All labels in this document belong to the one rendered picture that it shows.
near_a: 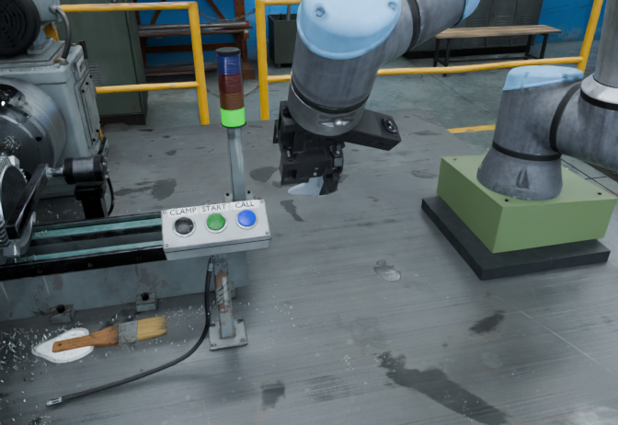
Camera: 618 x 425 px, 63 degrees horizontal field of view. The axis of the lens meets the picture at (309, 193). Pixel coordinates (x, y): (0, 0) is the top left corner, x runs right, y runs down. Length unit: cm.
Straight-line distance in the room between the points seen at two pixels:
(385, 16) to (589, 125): 70
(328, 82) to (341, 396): 57
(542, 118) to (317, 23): 76
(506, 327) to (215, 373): 56
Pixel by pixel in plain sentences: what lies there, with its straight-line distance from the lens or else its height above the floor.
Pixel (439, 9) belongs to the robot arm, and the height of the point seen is 142.
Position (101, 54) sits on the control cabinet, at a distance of 418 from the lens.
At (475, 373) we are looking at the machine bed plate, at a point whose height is 80.
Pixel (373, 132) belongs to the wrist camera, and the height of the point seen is 126.
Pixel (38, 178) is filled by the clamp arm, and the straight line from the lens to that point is 117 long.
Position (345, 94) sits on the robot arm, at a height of 134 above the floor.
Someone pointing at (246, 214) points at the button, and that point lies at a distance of 83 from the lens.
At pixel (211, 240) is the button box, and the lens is 82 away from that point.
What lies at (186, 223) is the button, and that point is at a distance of 82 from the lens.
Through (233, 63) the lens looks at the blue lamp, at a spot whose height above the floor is 119.
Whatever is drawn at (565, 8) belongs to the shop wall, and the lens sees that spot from 764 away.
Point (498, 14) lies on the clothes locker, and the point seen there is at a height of 48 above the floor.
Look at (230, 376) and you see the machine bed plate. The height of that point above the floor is 80.
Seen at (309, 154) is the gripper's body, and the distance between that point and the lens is 64.
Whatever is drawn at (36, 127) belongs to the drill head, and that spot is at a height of 109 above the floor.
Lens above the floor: 150
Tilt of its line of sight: 29 degrees down
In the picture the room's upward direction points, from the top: straight up
